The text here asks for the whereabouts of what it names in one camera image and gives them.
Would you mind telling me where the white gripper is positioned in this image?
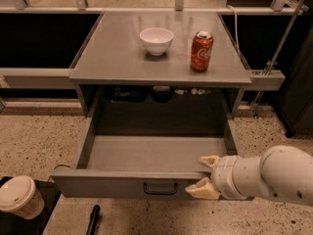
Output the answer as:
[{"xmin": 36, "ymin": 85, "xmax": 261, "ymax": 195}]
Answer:
[{"xmin": 185, "ymin": 156, "xmax": 246, "ymax": 200}]

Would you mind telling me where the grey top drawer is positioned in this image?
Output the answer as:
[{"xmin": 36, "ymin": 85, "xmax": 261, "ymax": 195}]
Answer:
[{"xmin": 50, "ymin": 88, "xmax": 255, "ymax": 202}]

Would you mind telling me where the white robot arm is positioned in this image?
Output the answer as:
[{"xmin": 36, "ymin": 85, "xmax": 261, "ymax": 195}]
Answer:
[{"xmin": 186, "ymin": 145, "xmax": 313, "ymax": 206}]

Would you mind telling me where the grey metal drawer cabinet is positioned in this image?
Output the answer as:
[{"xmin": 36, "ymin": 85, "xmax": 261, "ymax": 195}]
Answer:
[{"xmin": 69, "ymin": 10, "xmax": 251, "ymax": 113}]

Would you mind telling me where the black pen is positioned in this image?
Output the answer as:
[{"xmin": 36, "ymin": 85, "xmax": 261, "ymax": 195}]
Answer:
[{"xmin": 86, "ymin": 205, "xmax": 101, "ymax": 235}]

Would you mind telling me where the red cola can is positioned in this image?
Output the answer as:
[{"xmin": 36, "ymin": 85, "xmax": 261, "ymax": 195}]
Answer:
[{"xmin": 191, "ymin": 31, "xmax": 214, "ymax": 71}]

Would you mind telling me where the white ceramic bowl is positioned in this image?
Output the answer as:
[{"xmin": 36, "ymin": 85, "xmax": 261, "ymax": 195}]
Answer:
[{"xmin": 139, "ymin": 27, "xmax": 174, "ymax": 56}]

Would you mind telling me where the white lidded paper cup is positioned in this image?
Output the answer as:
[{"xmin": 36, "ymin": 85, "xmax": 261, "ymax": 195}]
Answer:
[{"xmin": 0, "ymin": 175, "xmax": 45, "ymax": 219}]

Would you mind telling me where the black tray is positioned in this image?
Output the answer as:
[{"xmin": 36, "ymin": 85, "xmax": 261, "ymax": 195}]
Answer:
[{"xmin": 0, "ymin": 180, "xmax": 61, "ymax": 235}]

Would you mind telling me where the black power adapter cable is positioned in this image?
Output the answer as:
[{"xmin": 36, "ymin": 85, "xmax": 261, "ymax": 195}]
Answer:
[{"xmin": 47, "ymin": 164, "xmax": 72, "ymax": 182}]

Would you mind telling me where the white cable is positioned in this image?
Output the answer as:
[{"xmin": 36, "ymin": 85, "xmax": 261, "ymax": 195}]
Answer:
[{"xmin": 226, "ymin": 4, "xmax": 242, "ymax": 56}]

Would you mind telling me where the metal rail frame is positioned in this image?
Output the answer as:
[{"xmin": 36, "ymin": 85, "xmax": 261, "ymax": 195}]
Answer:
[{"xmin": 0, "ymin": 0, "xmax": 313, "ymax": 91}]

